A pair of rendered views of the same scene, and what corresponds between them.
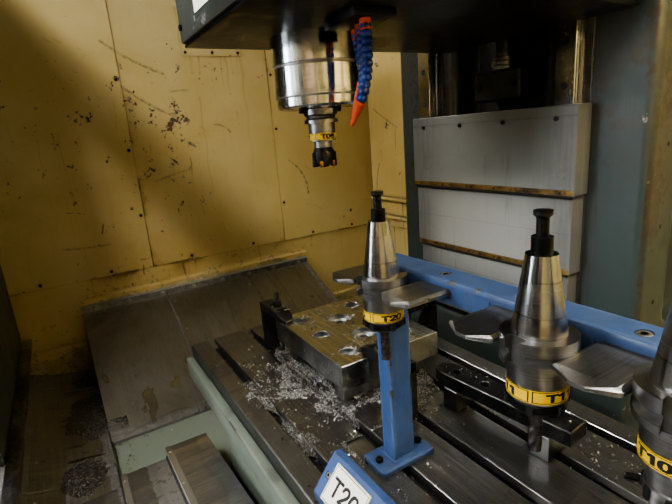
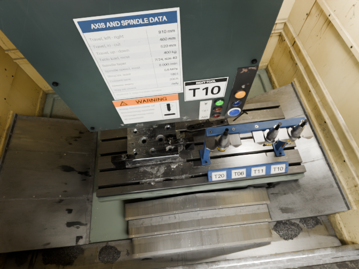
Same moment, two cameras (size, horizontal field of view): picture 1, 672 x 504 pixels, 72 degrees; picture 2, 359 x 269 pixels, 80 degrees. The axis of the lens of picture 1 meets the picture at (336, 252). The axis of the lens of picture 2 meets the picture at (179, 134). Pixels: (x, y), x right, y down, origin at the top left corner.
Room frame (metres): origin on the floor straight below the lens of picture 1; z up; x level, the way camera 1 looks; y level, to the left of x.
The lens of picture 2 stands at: (0.52, 0.39, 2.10)
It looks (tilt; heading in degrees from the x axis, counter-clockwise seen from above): 63 degrees down; 299
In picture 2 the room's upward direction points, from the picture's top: 6 degrees counter-clockwise
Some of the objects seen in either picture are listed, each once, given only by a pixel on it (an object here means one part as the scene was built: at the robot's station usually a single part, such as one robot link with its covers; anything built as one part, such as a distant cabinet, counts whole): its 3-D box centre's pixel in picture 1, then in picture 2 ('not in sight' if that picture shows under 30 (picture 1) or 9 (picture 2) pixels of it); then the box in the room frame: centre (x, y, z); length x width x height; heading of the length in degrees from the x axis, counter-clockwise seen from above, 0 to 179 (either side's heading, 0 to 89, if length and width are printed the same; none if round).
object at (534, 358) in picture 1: (538, 343); (270, 136); (0.36, -0.16, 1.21); 0.06 x 0.06 x 0.03
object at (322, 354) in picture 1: (351, 335); (152, 141); (0.94, -0.02, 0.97); 0.29 x 0.23 x 0.05; 30
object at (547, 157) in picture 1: (486, 220); not in sight; (1.12, -0.38, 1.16); 0.48 x 0.05 x 0.51; 30
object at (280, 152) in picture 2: not in sight; (287, 137); (0.24, -0.30, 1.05); 0.10 x 0.05 x 0.30; 120
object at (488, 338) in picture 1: (487, 324); (258, 137); (0.41, -0.14, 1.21); 0.07 x 0.05 x 0.01; 120
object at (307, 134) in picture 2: not in sight; (306, 132); (0.22, -0.25, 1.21); 0.07 x 0.05 x 0.01; 120
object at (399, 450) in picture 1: (395, 371); (206, 147); (0.62, -0.07, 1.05); 0.10 x 0.05 x 0.30; 120
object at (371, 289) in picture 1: (381, 283); (223, 141); (0.55, -0.05, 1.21); 0.06 x 0.06 x 0.03
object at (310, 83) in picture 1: (317, 73); not in sight; (0.90, 0.01, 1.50); 0.16 x 0.16 x 0.12
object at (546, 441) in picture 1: (500, 408); (207, 127); (0.68, -0.25, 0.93); 0.26 x 0.05 x 0.06; 35
